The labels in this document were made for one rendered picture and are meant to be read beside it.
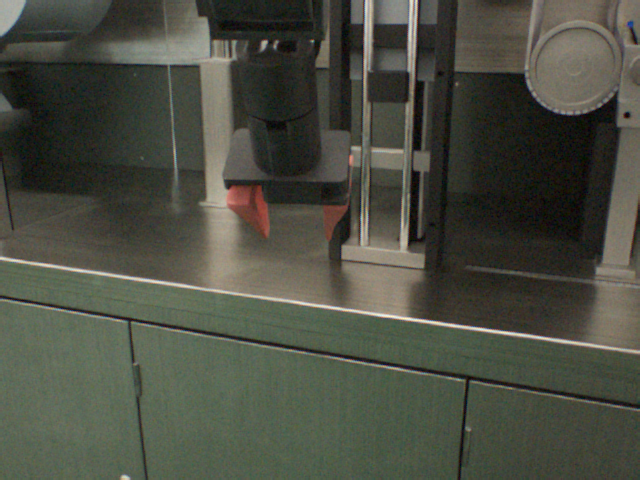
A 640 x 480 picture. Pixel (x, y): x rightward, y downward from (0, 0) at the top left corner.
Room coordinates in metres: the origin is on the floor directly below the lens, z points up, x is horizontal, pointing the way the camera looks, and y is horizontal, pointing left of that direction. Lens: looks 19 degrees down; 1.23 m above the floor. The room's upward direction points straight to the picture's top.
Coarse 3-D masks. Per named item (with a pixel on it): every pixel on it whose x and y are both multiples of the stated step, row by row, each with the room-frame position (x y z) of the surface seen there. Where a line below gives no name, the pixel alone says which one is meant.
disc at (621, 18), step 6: (624, 0) 0.91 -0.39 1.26; (630, 0) 0.90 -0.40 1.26; (618, 6) 0.91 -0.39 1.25; (624, 6) 0.91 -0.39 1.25; (630, 6) 0.90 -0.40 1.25; (618, 12) 0.91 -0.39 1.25; (624, 12) 0.90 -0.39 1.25; (630, 12) 0.90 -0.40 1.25; (618, 18) 0.91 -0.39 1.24; (624, 18) 0.90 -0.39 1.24; (630, 18) 0.90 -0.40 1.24; (618, 24) 0.91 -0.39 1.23; (624, 24) 0.90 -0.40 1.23; (624, 30) 0.90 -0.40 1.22; (624, 36) 0.90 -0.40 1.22; (630, 36) 0.90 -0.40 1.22; (636, 36) 0.90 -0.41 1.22; (624, 42) 0.90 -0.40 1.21; (630, 42) 0.90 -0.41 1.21
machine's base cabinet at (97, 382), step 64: (0, 320) 0.96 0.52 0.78; (64, 320) 0.92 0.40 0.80; (128, 320) 0.88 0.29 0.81; (192, 320) 0.84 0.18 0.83; (0, 384) 0.97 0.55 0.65; (64, 384) 0.92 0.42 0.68; (128, 384) 0.88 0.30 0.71; (192, 384) 0.84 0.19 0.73; (256, 384) 0.81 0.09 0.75; (320, 384) 0.77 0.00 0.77; (384, 384) 0.74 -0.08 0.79; (448, 384) 0.72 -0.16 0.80; (512, 384) 0.70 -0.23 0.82; (576, 384) 0.67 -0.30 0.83; (0, 448) 0.98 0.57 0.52; (64, 448) 0.93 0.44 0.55; (128, 448) 0.89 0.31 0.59; (192, 448) 0.84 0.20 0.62; (256, 448) 0.81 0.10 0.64; (320, 448) 0.77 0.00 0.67; (384, 448) 0.74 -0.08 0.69; (448, 448) 0.71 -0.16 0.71; (512, 448) 0.69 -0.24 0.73; (576, 448) 0.66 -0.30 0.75
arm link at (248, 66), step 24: (240, 48) 0.49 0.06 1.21; (264, 48) 0.48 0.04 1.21; (288, 48) 0.48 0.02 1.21; (312, 48) 0.49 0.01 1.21; (240, 72) 0.49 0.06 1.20; (264, 72) 0.47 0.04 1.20; (288, 72) 0.47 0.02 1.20; (312, 72) 0.49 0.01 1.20; (264, 96) 0.48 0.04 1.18; (288, 96) 0.48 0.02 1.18; (312, 96) 0.50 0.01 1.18
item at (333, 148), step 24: (264, 120) 0.50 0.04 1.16; (288, 120) 0.50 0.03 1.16; (312, 120) 0.51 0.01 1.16; (240, 144) 0.56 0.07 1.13; (264, 144) 0.51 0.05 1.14; (288, 144) 0.50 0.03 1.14; (312, 144) 0.52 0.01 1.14; (336, 144) 0.55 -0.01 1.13; (240, 168) 0.53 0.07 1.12; (264, 168) 0.52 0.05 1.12; (288, 168) 0.52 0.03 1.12; (312, 168) 0.53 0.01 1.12; (336, 168) 0.53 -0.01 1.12
